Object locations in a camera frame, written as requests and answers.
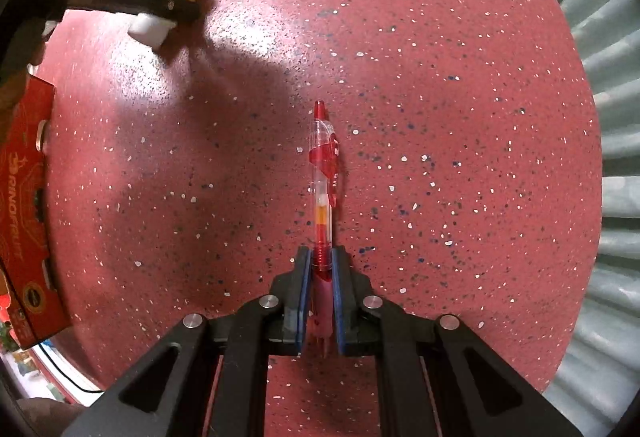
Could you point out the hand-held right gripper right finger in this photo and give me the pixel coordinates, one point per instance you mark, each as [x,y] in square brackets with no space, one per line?
[337,297]

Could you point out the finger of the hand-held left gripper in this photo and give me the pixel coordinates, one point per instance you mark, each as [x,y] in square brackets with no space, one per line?
[185,9]

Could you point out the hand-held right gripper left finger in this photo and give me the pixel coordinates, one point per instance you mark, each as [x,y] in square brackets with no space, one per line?
[300,297]

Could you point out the yellow bottle with white cap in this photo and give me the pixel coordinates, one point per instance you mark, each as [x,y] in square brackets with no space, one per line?
[150,29]

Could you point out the transparent red pen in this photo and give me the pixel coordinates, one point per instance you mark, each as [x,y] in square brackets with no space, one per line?
[322,167]

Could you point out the red cardboard box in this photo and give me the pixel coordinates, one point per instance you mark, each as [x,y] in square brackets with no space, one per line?
[30,197]

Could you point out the grey pleated curtain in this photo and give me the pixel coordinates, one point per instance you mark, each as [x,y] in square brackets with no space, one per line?
[615,142]

